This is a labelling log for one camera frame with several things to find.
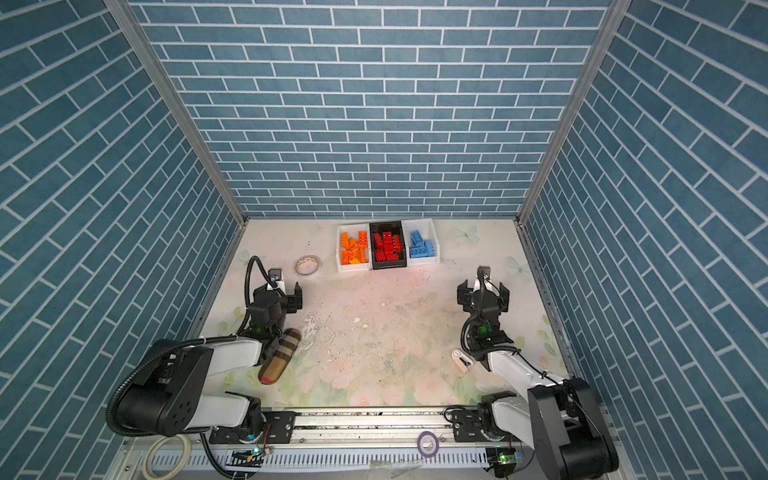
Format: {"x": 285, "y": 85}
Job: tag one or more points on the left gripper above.
{"x": 294, "y": 301}

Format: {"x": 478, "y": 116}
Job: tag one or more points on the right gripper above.
{"x": 466, "y": 296}

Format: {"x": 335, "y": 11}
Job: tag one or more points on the blue lego bottom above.
{"x": 429, "y": 248}

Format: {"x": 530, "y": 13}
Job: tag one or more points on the blue lego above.
{"x": 421, "y": 252}
{"x": 429, "y": 248}
{"x": 416, "y": 239}

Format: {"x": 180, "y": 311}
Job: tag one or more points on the orange lego figure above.
{"x": 361, "y": 254}

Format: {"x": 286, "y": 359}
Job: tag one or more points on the orange lego top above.
{"x": 362, "y": 237}

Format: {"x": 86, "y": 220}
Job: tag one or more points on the long red lego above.
{"x": 388, "y": 240}

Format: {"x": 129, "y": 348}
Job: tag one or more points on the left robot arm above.
{"x": 165, "y": 394}

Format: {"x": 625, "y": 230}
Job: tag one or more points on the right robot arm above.
{"x": 558, "y": 418}

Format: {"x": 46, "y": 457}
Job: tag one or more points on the white pink small device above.
{"x": 462, "y": 360}

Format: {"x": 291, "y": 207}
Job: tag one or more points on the striped brown cylinder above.
{"x": 279, "y": 356}

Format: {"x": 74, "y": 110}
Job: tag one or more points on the white tape roll on table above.
{"x": 307, "y": 265}

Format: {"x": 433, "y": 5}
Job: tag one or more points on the white left bin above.
{"x": 353, "y": 251}

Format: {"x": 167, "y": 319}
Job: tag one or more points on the white bin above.
{"x": 353, "y": 251}
{"x": 427, "y": 230}

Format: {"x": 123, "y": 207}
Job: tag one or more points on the white right bin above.
{"x": 427, "y": 230}

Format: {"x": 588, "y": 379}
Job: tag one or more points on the black middle bin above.
{"x": 394, "y": 227}

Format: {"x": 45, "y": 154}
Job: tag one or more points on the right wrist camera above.
{"x": 483, "y": 278}

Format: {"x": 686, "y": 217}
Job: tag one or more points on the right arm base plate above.
{"x": 468, "y": 426}

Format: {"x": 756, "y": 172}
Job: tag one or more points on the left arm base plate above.
{"x": 274, "y": 427}

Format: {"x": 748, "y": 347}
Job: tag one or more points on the aluminium rail frame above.
{"x": 328, "y": 440}

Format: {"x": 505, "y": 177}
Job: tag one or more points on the tape roll on rail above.
{"x": 167, "y": 458}

